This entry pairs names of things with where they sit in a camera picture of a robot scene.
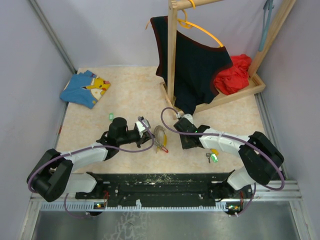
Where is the yellow clothes hanger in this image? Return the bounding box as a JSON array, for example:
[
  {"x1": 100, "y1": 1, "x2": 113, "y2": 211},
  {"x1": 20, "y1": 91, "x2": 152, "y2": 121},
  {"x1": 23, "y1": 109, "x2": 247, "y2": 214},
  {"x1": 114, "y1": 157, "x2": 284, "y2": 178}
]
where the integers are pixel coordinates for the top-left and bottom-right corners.
[{"x1": 176, "y1": 0, "x2": 224, "y2": 48}]

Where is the green tag key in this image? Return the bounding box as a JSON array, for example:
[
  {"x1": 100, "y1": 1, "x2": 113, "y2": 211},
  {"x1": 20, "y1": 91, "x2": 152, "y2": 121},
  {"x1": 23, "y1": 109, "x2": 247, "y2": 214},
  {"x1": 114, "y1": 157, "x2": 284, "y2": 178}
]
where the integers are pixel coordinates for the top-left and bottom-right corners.
[
  {"x1": 108, "y1": 113, "x2": 114, "y2": 121},
  {"x1": 205, "y1": 153, "x2": 218, "y2": 164}
]

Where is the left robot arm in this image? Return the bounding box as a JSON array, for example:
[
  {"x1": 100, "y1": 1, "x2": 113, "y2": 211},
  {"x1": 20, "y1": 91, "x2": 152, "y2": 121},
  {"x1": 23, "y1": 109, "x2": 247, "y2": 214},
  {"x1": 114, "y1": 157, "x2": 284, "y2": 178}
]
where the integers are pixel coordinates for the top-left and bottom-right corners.
[{"x1": 26, "y1": 116, "x2": 155, "y2": 202}]

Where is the blue clothes hanger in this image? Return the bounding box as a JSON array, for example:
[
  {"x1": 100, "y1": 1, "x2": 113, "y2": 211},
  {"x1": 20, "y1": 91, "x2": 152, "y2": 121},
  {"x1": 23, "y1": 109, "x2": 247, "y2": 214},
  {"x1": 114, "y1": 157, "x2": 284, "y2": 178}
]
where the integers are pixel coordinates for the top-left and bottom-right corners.
[{"x1": 258, "y1": 0, "x2": 274, "y2": 52}]

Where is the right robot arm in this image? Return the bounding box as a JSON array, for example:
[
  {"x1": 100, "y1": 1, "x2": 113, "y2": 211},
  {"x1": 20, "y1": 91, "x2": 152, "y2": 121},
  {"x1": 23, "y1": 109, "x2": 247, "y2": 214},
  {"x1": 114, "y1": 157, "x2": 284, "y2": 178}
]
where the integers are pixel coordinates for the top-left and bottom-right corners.
[{"x1": 173, "y1": 117, "x2": 285, "y2": 198}]

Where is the green tag key right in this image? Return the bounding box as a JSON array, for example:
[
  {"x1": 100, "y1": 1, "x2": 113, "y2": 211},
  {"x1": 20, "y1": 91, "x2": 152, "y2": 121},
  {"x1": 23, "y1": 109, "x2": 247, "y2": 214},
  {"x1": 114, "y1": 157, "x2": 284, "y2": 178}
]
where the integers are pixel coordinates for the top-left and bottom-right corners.
[{"x1": 205, "y1": 153, "x2": 218, "y2": 164}]

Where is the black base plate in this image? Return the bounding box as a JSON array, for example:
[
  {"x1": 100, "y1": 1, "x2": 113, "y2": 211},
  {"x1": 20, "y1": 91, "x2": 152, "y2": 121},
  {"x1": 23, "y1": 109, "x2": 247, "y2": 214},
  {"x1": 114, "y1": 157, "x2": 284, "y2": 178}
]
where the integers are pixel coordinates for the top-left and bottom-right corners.
[{"x1": 47, "y1": 172, "x2": 286, "y2": 208}]

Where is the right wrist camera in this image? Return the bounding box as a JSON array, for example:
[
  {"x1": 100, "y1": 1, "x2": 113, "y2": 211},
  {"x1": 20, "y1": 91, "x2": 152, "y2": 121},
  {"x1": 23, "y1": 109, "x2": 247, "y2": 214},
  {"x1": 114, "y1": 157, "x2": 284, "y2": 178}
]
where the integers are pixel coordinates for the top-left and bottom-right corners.
[{"x1": 176, "y1": 113, "x2": 194, "y2": 124}]

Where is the red crumpled cloth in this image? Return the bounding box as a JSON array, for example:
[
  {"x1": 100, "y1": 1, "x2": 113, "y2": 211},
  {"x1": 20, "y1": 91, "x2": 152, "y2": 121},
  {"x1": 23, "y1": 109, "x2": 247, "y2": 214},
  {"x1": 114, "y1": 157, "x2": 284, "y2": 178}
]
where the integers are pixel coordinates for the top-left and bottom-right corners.
[{"x1": 213, "y1": 54, "x2": 252, "y2": 95}]

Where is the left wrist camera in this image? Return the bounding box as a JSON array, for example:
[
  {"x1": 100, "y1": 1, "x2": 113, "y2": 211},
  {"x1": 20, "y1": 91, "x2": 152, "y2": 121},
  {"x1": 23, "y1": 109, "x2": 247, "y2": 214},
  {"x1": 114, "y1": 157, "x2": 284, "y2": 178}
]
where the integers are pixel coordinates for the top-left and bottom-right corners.
[{"x1": 135, "y1": 116, "x2": 151, "y2": 135}]

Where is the wooden clothes rack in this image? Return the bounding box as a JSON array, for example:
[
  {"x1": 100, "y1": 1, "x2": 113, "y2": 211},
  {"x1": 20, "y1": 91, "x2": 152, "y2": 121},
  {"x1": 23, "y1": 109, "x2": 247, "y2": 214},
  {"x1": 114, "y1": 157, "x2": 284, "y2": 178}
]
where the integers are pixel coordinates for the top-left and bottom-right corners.
[{"x1": 160, "y1": 0, "x2": 296, "y2": 113}]

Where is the large keyring with keys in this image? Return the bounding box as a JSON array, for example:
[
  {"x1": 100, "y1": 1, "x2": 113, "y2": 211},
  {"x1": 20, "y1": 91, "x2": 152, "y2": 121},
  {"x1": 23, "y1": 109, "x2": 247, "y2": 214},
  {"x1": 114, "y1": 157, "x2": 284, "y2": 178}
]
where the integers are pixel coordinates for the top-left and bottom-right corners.
[{"x1": 153, "y1": 125, "x2": 169, "y2": 153}]

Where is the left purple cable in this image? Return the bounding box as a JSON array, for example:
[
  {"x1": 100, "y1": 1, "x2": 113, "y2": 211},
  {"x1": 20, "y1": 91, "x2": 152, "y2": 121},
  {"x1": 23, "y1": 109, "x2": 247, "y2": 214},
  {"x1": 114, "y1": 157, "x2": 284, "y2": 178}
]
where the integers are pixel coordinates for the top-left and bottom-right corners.
[{"x1": 27, "y1": 116, "x2": 156, "y2": 219}]

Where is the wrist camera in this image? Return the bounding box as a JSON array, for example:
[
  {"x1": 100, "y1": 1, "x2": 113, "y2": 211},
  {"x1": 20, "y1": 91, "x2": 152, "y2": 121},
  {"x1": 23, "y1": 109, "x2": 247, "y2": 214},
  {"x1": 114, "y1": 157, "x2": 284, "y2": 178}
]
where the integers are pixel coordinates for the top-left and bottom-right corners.
[
  {"x1": 135, "y1": 116, "x2": 151, "y2": 135},
  {"x1": 176, "y1": 113, "x2": 194, "y2": 124}
]

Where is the yellow tag key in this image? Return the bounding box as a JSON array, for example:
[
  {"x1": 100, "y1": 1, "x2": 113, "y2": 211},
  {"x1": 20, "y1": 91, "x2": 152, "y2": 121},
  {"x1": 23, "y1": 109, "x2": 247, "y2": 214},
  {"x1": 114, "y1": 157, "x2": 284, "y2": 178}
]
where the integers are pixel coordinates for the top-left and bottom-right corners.
[{"x1": 211, "y1": 149, "x2": 219, "y2": 155}]

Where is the blue pikachu shirt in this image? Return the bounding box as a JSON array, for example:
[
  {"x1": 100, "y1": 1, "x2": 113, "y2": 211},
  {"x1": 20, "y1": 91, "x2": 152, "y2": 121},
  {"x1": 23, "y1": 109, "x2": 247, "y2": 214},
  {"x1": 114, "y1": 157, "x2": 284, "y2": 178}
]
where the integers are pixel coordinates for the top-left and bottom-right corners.
[{"x1": 59, "y1": 70, "x2": 111, "y2": 109}]

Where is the green tag key left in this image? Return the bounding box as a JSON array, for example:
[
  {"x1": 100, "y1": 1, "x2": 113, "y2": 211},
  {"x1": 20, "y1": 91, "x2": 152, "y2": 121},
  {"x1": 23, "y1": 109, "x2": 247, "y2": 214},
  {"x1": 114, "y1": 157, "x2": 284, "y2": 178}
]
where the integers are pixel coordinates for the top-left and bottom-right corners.
[{"x1": 108, "y1": 113, "x2": 114, "y2": 121}]

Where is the dark navy tank top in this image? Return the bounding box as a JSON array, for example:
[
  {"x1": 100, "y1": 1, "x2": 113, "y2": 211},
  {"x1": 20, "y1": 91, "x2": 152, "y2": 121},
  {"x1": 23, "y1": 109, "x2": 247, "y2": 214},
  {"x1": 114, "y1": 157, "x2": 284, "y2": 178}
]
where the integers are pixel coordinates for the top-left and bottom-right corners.
[{"x1": 149, "y1": 16, "x2": 234, "y2": 116}]

